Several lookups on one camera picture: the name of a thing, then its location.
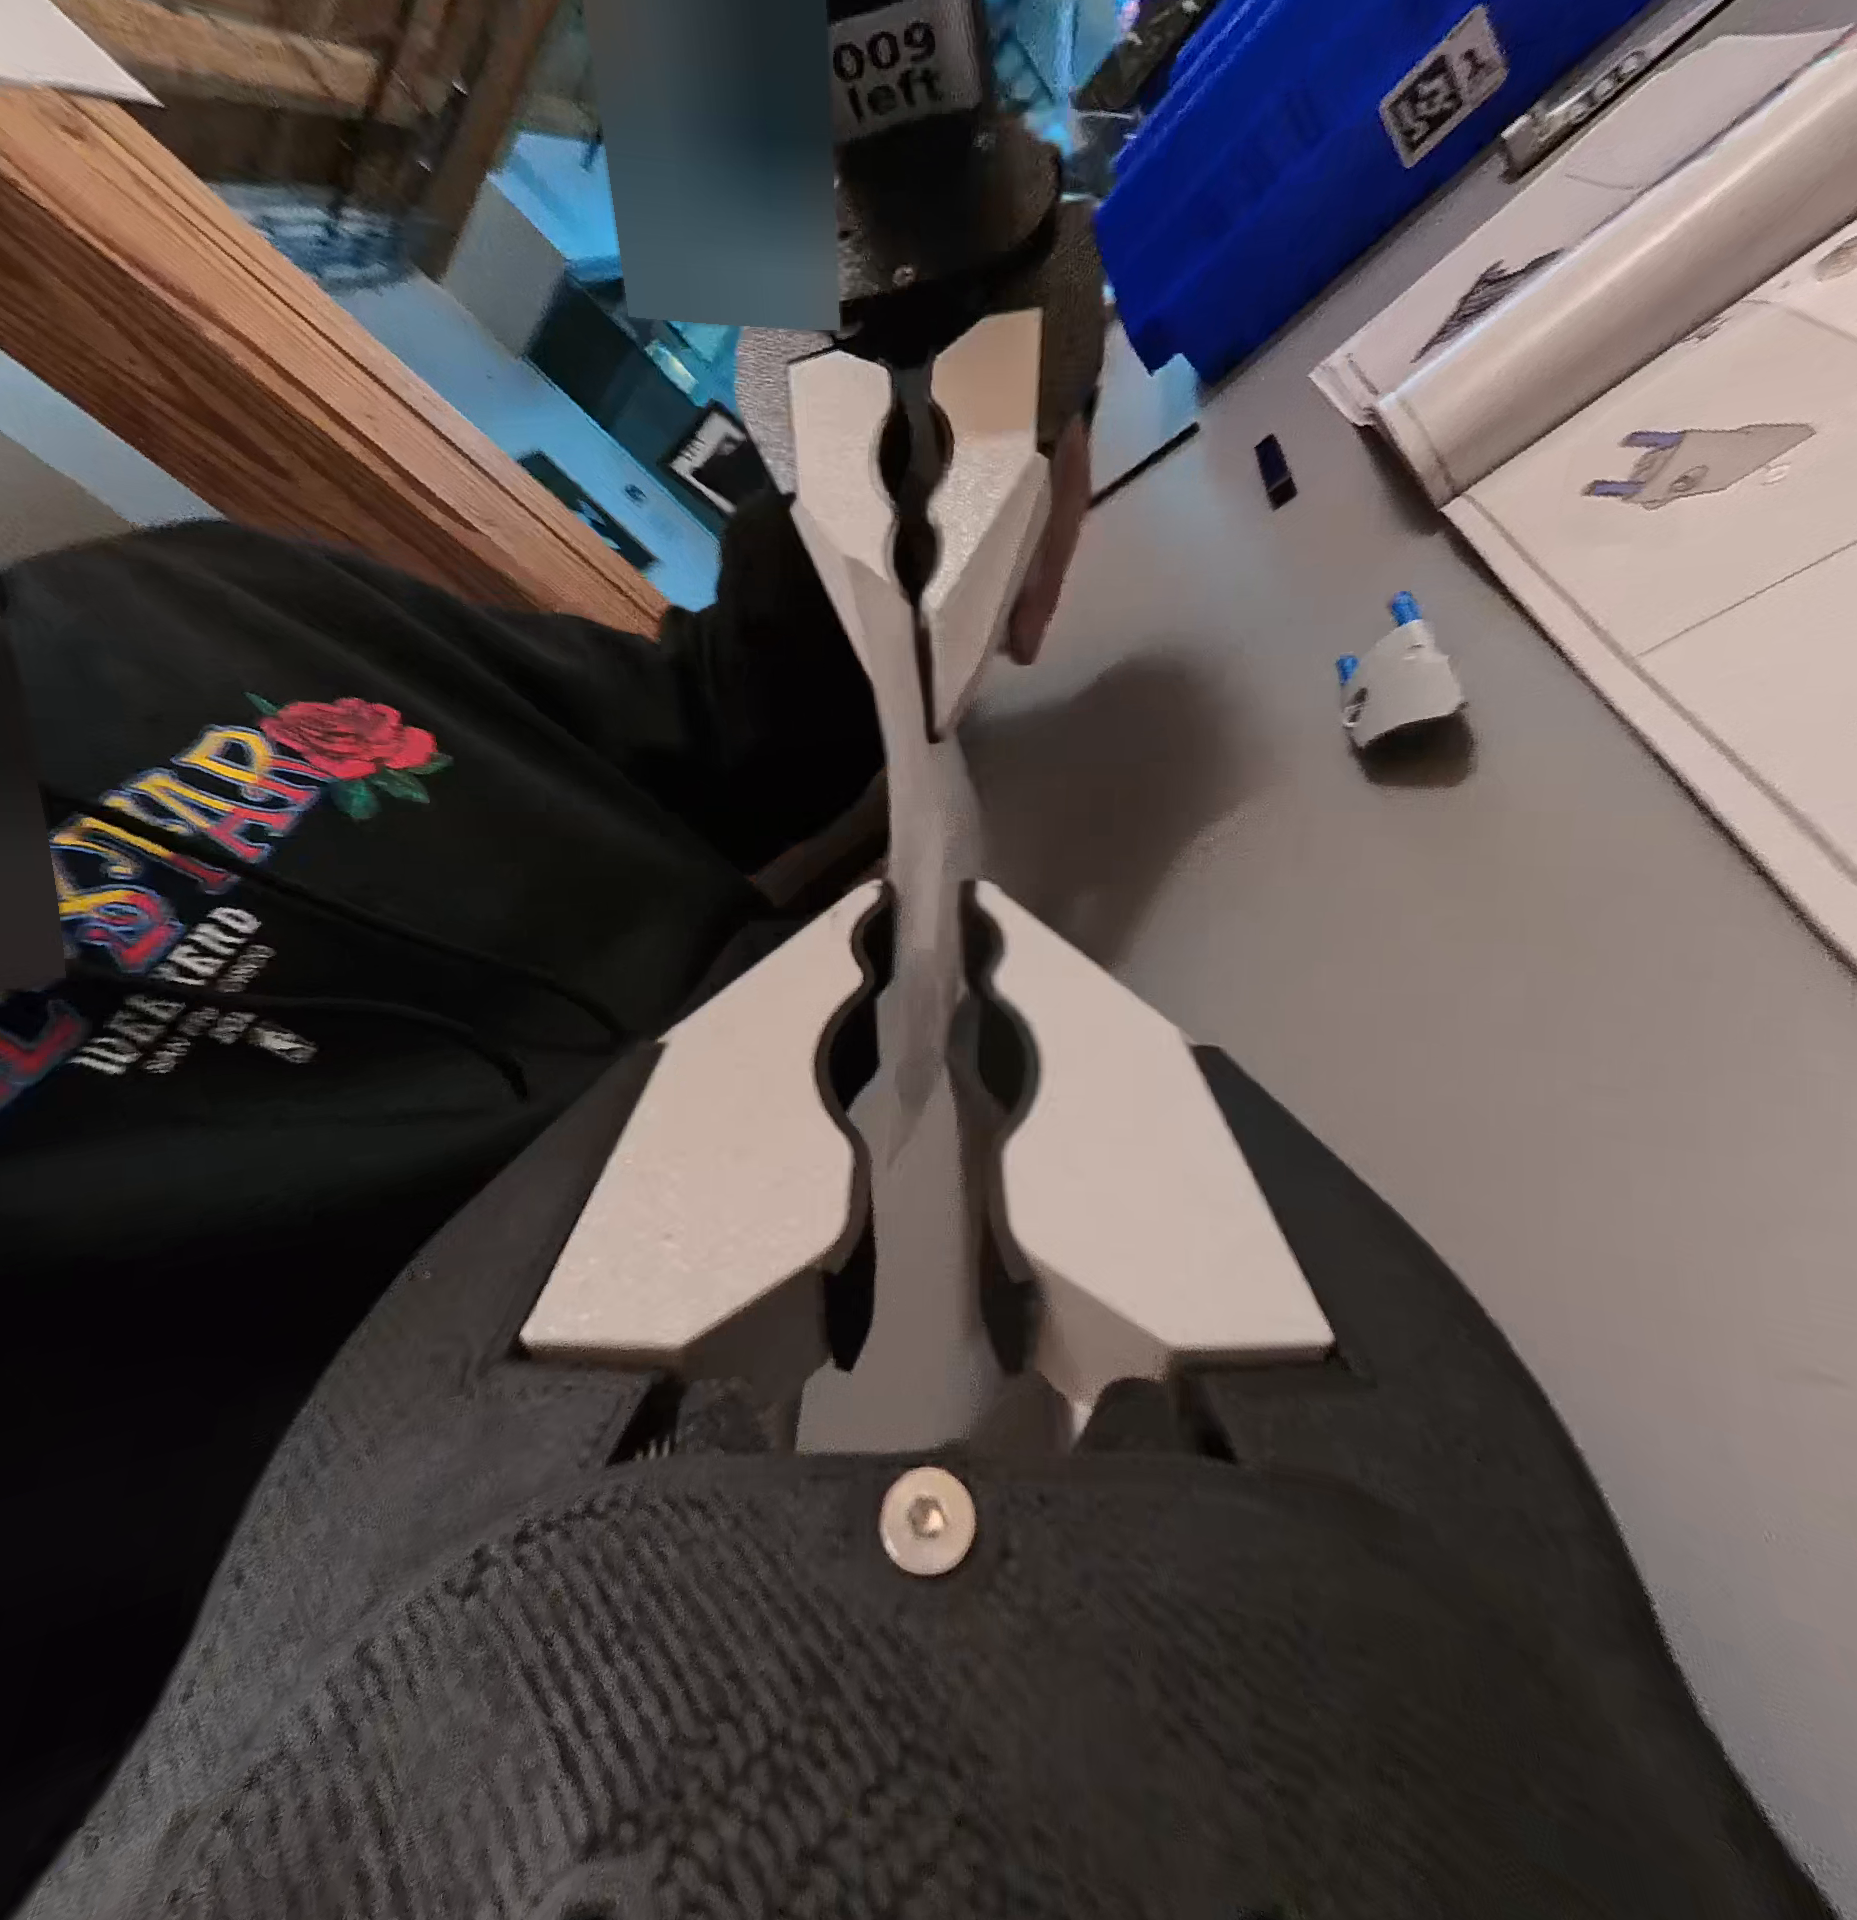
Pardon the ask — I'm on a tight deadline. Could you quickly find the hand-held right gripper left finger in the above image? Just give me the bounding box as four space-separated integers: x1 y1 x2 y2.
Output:
519 882 891 1374

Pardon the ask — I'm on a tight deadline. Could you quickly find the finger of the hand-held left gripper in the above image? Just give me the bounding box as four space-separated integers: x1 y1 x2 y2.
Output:
787 342 937 744
921 304 1056 747

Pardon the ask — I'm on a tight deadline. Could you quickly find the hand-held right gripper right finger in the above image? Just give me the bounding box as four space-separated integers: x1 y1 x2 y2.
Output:
951 882 1337 1412

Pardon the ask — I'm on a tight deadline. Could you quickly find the grey toy panel piece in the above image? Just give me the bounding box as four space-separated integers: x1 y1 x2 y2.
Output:
1340 614 1470 752

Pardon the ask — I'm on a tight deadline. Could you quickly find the person's left hand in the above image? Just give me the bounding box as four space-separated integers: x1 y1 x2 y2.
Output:
1007 420 1098 669

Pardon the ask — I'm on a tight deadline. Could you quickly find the blue storage bin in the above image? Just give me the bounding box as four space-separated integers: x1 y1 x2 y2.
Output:
1091 0 1670 378

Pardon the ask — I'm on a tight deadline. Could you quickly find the light grey toy beam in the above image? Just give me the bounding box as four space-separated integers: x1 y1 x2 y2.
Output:
1501 43 1654 170

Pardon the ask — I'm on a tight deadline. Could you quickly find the open white instruction booklet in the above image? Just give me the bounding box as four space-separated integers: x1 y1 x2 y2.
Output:
1306 32 1857 1003

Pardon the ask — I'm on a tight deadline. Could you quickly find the black white wall sign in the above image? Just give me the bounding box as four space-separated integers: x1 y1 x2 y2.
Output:
666 405 787 513

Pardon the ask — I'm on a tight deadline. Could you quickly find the wooden post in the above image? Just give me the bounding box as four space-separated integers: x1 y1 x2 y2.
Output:
0 81 673 638

